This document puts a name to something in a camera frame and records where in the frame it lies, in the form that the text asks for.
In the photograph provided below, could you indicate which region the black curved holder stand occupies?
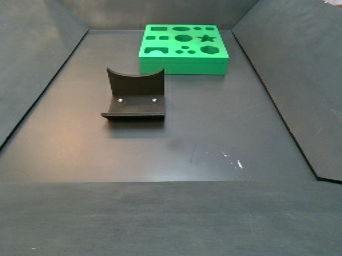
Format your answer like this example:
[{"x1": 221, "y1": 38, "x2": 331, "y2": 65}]
[{"x1": 101, "y1": 69, "x2": 165, "y2": 120}]

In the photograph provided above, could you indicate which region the green shape sorter block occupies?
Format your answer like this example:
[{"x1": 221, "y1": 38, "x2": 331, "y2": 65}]
[{"x1": 139, "y1": 24, "x2": 229, "y2": 75}]

